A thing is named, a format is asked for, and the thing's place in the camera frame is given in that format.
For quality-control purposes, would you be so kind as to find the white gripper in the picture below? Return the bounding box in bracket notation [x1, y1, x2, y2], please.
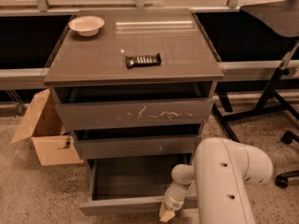
[159, 181, 194, 222]

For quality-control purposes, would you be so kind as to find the grey bottom drawer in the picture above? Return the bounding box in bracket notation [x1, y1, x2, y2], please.
[79, 154, 190, 216]

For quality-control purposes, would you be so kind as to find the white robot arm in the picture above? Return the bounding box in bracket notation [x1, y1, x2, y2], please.
[159, 137, 273, 224]

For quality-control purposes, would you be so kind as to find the grey middle drawer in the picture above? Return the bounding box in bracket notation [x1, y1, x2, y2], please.
[75, 124, 201, 160]

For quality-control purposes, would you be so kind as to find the scratched grey top drawer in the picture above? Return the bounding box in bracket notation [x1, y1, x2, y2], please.
[53, 82, 215, 131]

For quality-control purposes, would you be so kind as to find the grey drawer cabinet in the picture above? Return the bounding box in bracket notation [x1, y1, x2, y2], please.
[43, 8, 224, 173]

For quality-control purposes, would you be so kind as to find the black office chair base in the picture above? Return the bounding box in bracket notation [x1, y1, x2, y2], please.
[274, 130, 299, 189]

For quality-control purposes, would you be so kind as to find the open cardboard box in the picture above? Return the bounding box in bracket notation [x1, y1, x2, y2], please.
[11, 90, 83, 165]

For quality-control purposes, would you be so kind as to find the black snack bar wrapper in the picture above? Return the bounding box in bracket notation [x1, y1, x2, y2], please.
[125, 53, 162, 69]

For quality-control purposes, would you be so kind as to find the white bowl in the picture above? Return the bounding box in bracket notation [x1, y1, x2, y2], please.
[68, 16, 105, 37]

